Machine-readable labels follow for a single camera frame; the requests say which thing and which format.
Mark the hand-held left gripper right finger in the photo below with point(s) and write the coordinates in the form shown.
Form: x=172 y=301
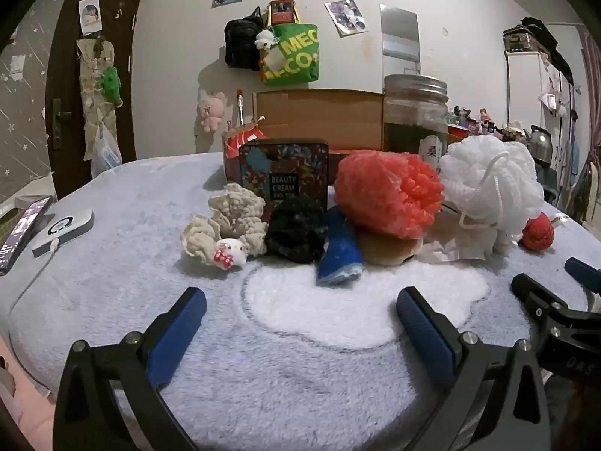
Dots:
x=422 y=329

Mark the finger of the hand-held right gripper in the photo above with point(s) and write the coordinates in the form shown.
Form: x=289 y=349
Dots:
x=582 y=270
x=535 y=291

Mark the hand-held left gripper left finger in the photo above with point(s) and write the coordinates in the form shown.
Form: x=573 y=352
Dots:
x=185 y=319

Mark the red yarn ball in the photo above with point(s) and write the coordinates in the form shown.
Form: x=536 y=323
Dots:
x=539 y=232

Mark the tan powder puff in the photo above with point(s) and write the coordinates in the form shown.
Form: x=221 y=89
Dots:
x=385 y=249

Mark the cream scrunchie with cat charm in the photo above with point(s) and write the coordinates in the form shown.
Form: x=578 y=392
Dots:
x=234 y=211

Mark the white mesh bath pouf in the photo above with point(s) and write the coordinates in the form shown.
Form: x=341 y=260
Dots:
x=493 y=174

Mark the black fuzzy scrunchie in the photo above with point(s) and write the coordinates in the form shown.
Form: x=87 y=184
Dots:
x=296 y=230

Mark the red mesh bath pouf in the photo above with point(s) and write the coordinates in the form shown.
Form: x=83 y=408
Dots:
x=385 y=188

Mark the cardboard box with red lining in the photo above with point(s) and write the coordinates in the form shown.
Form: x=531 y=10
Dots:
x=319 y=117

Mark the steel kettle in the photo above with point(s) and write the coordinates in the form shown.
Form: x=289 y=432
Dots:
x=540 y=145

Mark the white power bank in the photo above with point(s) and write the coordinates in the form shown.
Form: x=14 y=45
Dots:
x=63 y=230

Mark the cluster of cosmetic bottles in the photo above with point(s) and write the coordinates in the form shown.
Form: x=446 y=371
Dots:
x=483 y=127

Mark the printed tin box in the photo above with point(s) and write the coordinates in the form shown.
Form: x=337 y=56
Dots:
x=281 y=164

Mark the clear plastic bag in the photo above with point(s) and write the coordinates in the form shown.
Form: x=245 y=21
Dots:
x=105 y=152

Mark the black smartphone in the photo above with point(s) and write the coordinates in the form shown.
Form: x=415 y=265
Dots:
x=23 y=230

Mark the white wardrobe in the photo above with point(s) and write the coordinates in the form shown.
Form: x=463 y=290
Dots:
x=521 y=84

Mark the pink plush toy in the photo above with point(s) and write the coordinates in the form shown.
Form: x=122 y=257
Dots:
x=213 y=110

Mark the large glass jar metal lid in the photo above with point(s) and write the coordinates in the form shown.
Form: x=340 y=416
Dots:
x=413 y=117

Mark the makeup brush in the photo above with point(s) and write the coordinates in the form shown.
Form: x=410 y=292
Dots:
x=240 y=108

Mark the dark storage case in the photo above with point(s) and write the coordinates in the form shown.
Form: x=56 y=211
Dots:
x=530 y=33

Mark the green plush toy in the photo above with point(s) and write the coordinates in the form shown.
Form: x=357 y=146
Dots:
x=111 y=84

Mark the beige hanging organiser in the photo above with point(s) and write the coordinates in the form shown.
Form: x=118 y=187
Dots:
x=91 y=84

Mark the dark brown door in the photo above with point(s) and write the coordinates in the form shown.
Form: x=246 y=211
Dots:
x=65 y=80

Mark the black backpack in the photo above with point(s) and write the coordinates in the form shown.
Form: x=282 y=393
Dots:
x=242 y=42

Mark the green tote bag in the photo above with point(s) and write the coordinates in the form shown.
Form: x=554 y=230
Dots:
x=296 y=56

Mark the white photo card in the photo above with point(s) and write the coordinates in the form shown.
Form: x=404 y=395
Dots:
x=90 y=14

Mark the wall mirror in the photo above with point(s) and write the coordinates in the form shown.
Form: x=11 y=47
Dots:
x=399 y=33

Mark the white wall switch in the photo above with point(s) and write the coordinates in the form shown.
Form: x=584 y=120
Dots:
x=17 y=64

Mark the photo wall poster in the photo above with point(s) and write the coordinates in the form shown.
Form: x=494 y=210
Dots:
x=346 y=16

